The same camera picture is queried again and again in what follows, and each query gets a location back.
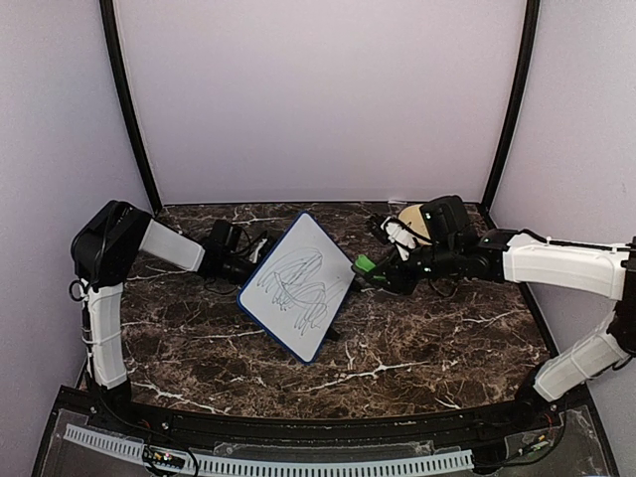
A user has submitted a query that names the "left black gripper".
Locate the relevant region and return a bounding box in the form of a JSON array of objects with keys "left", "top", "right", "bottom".
[{"left": 222, "top": 254, "right": 294, "bottom": 296}]

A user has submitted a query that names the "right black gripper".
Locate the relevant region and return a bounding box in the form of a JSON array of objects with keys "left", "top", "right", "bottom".
[{"left": 365, "top": 239, "right": 460, "bottom": 295}]

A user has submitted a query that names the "green whiteboard eraser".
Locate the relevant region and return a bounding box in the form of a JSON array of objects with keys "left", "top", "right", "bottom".
[{"left": 353, "top": 254, "right": 387, "bottom": 280}]

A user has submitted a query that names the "blue framed whiteboard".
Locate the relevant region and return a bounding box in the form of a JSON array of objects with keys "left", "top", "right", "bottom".
[{"left": 237, "top": 211, "right": 354, "bottom": 364}]

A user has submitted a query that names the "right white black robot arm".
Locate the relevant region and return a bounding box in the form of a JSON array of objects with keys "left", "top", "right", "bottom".
[{"left": 353, "top": 229, "right": 635, "bottom": 431}]

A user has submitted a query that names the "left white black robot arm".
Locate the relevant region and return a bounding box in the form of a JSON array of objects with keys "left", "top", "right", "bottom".
[{"left": 70, "top": 201, "right": 268, "bottom": 392}]

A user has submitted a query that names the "beige round plate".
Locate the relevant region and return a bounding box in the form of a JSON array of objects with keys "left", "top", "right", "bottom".
[{"left": 397, "top": 204, "right": 430, "bottom": 245}]

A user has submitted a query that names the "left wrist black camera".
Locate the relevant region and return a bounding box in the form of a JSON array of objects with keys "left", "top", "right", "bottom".
[{"left": 206, "top": 220, "right": 244, "bottom": 251}]

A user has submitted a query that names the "wrist black camera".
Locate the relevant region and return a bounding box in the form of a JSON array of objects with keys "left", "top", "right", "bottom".
[
  {"left": 206, "top": 220, "right": 244, "bottom": 251},
  {"left": 419, "top": 195, "right": 470, "bottom": 246}
]

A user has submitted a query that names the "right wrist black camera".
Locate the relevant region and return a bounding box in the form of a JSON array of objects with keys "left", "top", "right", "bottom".
[{"left": 419, "top": 195, "right": 470, "bottom": 246}]

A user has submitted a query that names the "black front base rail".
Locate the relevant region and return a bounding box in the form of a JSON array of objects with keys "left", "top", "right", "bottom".
[{"left": 59, "top": 385, "right": 592, "bottom": 453}]

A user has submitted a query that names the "white slotted cable duct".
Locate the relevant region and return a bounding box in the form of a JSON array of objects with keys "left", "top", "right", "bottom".
[{"left": 63, "top": 424, "right": 474, "bottom": 477}]

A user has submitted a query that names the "left black frame post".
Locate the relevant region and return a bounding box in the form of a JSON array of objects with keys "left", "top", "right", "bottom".
[{"left": 98, "top": 0, "right": 163, "bottom": 214}]

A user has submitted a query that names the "black frame post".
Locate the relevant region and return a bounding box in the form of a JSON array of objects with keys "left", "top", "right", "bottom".
[
  {"left": 98, "top": 0, "right": 163, "bottom": 214},
  {"left": 480, "top": 0, "right": 541, "bottom": 214}
]

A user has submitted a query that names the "right black frame post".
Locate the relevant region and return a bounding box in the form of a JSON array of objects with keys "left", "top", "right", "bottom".
[{"left": 480, "top": 0, "right": 541, "bottom": 214}]

